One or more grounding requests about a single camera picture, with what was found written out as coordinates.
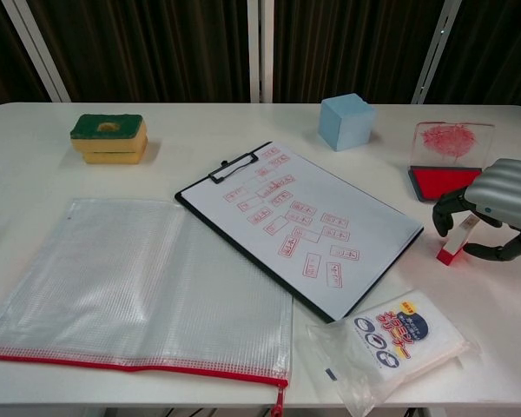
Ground white vertical frame post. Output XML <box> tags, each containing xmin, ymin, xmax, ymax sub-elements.
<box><xmin>247</xmin><ymin>0</ymin><xmax>275</xmax><ymax>104</ymax></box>

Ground clear mesh pouch red zipper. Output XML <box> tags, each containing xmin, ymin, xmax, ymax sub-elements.
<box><xmin>0</xmin><ymin>197</ymin><xmax>294</xmax><ymax>417</ymax></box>

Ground white slanted frame post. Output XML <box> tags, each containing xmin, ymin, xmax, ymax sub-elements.
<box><xmin>410</xmin><ymin>0</ymin><xmax>461</xmax><ymax>104</ymax></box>
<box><xmin>2</xmin><ymin>0</ymin><xmax>73</xmax><ymax>103</ymax></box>

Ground light blue foam cube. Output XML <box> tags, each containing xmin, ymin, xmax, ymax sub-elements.
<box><xmin>320</xmin><ymin>92</ymin><xmax>378</xmax><ymax>152</ymax></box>

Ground red ink pad clear lid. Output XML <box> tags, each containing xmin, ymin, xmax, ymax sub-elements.
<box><xmin>406</xmin><ymin>121</ymin><xmax>495</xmax><ymax>204</ymax></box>

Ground red white rubber stamp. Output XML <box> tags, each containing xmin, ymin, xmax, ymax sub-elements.
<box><xmin>437</xmin><ymin>213</ymin><xmax>478</xmax><ymax>266</ymax></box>

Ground plain yellow sponge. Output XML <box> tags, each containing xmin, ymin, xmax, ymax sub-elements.
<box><xmin>82</xmin><ymin>137</ymin><xmax>148</xmax><ymax>165</ymax></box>

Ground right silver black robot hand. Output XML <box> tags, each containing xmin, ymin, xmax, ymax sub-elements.
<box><xmin>432</xmin><ymin>158</ymin><xmax>521</xmax><ymax>263</ymax></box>

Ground packaged white melamine sponge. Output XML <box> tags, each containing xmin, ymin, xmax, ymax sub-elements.
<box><xmin>306</xmin><ymin>288</ymin><xmax>481</xmax><ymax>416</ymax></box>

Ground black clipboard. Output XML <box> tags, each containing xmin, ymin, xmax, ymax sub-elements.
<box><xmin>175</xmin><ymin>141</ymin><xmax>425</xmax><ymax>323</ymax></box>

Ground yellow sponge holed green top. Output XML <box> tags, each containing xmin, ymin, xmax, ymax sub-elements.
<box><xmin>70</xmin><ymin>113</ymin><xmax>149</xmax><ymax>154</ymax></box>

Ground white paper red stamp marks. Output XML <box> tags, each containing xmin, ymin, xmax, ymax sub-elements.
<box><xmin>180</xmin><ymin>142</ymin><xmax>423</xmax><ymax>319</ymax></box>

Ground dark pleated curtain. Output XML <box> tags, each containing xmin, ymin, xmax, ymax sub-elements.
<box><xmin>0</xmin><ymin>0</ymin><xmax>521</xmax><ymax>112</ymax></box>

